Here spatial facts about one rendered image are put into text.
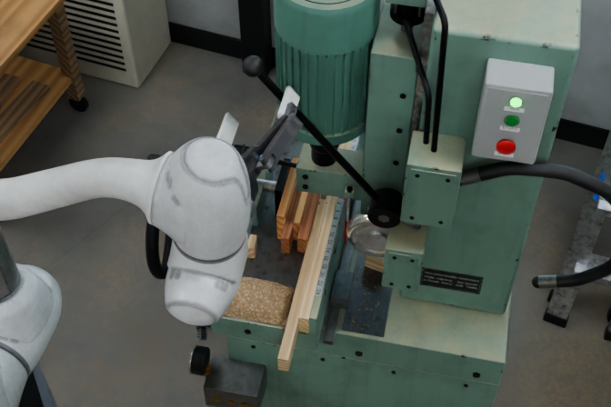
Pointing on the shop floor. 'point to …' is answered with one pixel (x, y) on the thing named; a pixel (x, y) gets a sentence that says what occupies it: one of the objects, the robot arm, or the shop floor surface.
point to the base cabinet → (355, 382)
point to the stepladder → (560, 304)
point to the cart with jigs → (12, 97)
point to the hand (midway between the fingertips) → (260, 109)
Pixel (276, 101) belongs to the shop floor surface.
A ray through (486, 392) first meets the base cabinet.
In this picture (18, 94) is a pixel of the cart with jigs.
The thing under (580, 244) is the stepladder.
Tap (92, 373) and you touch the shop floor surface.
